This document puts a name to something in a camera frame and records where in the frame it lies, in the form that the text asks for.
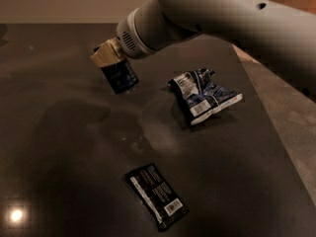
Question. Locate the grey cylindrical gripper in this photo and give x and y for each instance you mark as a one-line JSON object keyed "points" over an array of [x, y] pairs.
{"points": [[130, 37]]}

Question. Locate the dark blue pepsi can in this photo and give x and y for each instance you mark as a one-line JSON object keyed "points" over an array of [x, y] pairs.
{"points": [[120, 76]]}

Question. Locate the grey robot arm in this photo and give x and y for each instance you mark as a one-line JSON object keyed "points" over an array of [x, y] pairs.
{"points": [[280, 37]]}

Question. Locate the crumpled blue chip bag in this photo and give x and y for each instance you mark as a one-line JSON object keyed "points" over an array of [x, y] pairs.
{"points": [[199, 97]]}

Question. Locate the flat black snack packet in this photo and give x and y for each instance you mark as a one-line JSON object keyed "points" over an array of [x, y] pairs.
{"points": [[158, 196]]}

